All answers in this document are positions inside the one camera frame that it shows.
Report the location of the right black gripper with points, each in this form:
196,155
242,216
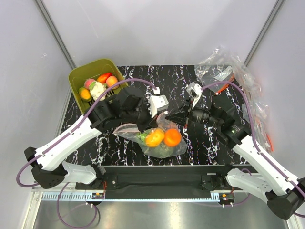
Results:
181,118

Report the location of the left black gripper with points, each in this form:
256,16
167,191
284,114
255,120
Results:
150,123

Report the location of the green striped watermelon toy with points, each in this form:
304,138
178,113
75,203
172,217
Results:
142,136

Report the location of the orange fruit toy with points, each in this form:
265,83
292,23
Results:
172,137

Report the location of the clear zip top bag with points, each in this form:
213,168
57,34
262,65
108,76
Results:
161,142

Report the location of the green netted melon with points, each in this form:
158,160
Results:
162,151

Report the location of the white cauliflower toy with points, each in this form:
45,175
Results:
96,89

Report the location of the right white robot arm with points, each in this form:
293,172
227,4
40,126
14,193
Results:
237,137

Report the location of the black marble pattern mat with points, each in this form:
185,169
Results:
203,147

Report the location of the pink peach upper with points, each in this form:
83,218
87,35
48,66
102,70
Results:
111,80

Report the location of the pink peach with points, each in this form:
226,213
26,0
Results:
111,80
88,82

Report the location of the red tomato toy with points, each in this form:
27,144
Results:
103,78

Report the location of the yellow mango toy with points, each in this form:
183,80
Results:
85,94

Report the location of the pile of clear bags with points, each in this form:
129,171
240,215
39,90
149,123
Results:
224,65

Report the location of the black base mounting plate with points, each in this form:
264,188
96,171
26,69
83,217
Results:
196,177

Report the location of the pink peach lower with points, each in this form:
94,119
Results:
88,82

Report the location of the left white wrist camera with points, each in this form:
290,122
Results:
158,102

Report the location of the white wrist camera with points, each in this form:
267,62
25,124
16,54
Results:
158,102
195,92

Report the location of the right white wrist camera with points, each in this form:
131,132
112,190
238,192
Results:
195,92

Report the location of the aluminium frame rail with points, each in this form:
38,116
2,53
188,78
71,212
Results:
234,178

